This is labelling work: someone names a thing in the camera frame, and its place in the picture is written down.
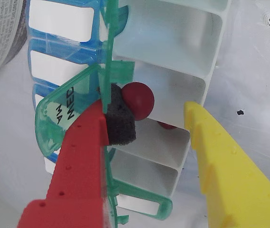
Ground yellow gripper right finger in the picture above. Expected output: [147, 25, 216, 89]
[183, 101, 270, 228]

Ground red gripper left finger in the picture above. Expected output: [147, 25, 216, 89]
[18, 83, 137, 228]

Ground red candy with m print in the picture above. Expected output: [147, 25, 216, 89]
[157, 120, 178, 130]

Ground plain red round candy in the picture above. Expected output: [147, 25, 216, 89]
[122, 82, 155, 121]

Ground weekly pill organizer box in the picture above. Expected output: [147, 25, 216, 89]
[27, 0, 233, 225]

